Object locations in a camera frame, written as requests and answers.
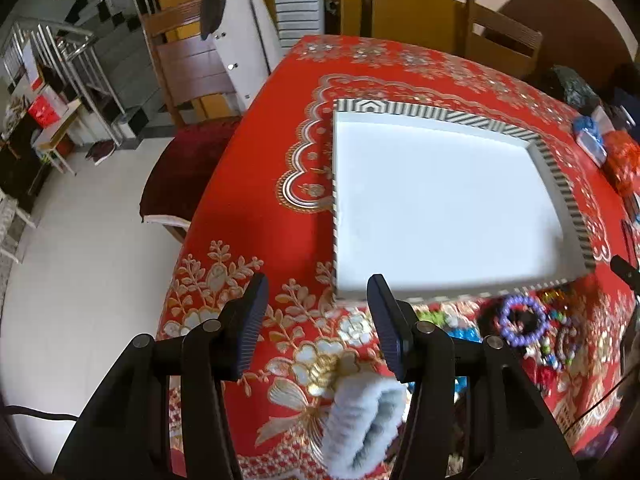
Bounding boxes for green bead bracelet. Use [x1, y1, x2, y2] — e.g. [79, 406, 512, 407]
[415, 309, 459, 330]

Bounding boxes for blue bead bracelet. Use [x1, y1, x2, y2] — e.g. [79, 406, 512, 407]
[447, 326, 483, 394]

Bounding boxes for white fluffy scrunchie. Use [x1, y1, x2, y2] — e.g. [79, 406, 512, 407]
[321, 372, 407, 479]

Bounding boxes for purple bead bracelet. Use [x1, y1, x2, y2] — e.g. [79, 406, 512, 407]
[498, 294, 550, 348]

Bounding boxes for striped white jewelry tray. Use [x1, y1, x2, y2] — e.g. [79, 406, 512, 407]
[332, 99, 596, 302]

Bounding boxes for red plastic bag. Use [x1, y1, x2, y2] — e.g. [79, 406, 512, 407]
[603, 130, 640, 196]

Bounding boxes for blue tissue pack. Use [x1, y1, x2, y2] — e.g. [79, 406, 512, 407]
[573, 116, 606, 167]

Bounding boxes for red floral tablecloth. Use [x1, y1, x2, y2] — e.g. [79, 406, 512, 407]
[157, 36, 634, 479]

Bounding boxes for dark red seat cushion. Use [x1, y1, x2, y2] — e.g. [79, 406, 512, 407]
[139, 116, 241, 230]

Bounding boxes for round dark wooden tabletop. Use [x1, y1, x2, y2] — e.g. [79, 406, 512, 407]
[499, 0, 639, 94]

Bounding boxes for wooden chair with coat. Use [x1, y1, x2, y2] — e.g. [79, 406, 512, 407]
[141, 0, 236, 128]

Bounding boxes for small white side table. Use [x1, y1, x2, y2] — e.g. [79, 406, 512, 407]
[32, 99, 82, 176]

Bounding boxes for wooden chair behind table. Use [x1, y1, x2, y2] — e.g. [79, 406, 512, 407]
[463, 0, 544, 79]

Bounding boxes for red gift bag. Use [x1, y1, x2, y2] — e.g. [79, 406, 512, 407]
[27, 96, 61, 129]

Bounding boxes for metal stair railing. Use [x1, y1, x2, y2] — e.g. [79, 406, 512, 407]
[1, 0, 164, 143]

